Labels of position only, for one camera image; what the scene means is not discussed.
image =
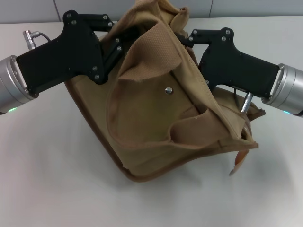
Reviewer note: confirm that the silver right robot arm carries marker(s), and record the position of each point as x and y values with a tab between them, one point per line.
288	89

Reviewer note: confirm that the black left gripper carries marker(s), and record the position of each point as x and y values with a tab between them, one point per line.
66	54

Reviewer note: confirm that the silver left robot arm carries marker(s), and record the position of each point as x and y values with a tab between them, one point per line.
10	82

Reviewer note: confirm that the khaki canvas food bag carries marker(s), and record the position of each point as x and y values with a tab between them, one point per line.
146	118

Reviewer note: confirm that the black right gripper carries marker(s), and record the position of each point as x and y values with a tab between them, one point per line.
232	66

